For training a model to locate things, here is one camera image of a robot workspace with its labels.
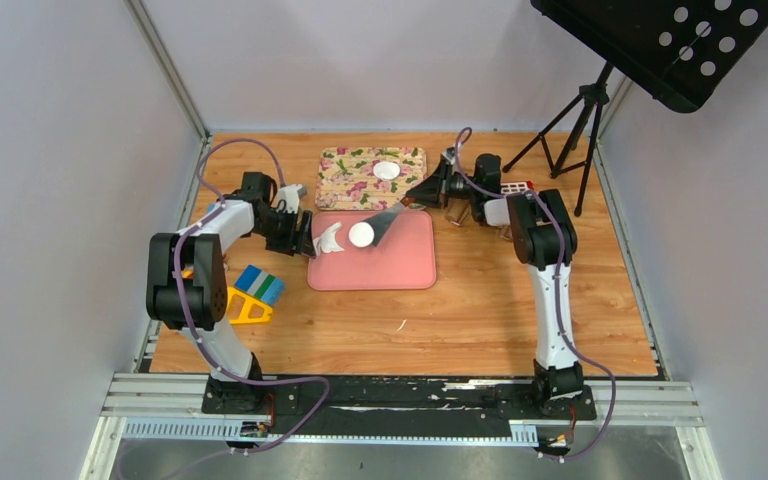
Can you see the floral cutting mat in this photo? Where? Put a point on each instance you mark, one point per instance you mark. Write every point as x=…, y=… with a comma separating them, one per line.
x=345, y=180

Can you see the pink plastic tray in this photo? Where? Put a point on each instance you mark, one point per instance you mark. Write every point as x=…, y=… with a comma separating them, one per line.
x=405, y=258

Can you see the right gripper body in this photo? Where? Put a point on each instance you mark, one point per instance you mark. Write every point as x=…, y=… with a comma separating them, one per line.
x=453, y=185

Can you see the black music stand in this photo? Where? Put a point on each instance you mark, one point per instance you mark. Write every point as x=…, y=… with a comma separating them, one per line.
x=677, y=51

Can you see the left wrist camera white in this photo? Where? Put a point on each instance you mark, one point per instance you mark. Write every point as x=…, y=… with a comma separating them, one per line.
x=289, y=198

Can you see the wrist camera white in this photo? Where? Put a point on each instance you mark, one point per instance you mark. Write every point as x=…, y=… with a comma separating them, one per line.
x=289, y=198
x=449, y=156

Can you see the wooden double-ended roller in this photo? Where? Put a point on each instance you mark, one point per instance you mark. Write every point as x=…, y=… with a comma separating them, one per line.
x=459, y=214

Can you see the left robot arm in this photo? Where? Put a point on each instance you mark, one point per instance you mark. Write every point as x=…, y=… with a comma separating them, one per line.
x=186, y=281

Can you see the yellow triangular toy block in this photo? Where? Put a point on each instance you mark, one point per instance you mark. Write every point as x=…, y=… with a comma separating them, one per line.
x=244, y=309

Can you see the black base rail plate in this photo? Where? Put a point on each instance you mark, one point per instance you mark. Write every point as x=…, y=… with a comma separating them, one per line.
x=386, y=406

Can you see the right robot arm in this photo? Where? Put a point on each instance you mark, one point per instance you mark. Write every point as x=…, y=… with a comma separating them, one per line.
x=544, y=241

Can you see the blue green toy brick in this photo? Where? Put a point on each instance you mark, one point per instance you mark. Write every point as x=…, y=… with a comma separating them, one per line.
x=260, y=285

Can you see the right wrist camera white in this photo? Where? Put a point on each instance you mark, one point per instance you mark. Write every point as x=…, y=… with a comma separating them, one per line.
x=449, y=156

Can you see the white dough ball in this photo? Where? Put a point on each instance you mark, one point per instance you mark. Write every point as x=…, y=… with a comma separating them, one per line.
x=326, y=242

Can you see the round cut dough wrapper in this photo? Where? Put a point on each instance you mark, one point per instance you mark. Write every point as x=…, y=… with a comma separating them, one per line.
x=361, y=235

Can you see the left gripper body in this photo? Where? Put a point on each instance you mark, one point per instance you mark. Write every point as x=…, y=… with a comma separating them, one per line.
x=280, y=231

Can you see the flat white dough wrapper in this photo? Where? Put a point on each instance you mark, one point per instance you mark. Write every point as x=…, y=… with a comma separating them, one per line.
x=386, y=170

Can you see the red grid box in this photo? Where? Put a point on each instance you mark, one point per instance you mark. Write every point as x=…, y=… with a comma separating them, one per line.
x=516, y=187

